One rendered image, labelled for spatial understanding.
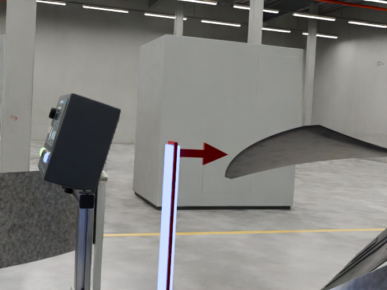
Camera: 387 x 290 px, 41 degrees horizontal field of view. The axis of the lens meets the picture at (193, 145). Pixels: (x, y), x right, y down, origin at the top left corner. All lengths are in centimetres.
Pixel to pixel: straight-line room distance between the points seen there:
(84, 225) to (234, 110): 600
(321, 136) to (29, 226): 196
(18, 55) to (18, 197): 259
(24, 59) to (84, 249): 377
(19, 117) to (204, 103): 287
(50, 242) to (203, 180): 460
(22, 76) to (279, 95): 378
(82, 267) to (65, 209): 143
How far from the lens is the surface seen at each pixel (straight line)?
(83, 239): 108
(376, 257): 82
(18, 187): 232
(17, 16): 481
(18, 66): 476
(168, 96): 670
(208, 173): 692
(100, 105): 110
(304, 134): 53
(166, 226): 55
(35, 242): 242
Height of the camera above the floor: 122
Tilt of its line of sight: 3 degrees down
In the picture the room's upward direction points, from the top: 3 degrees clockwise
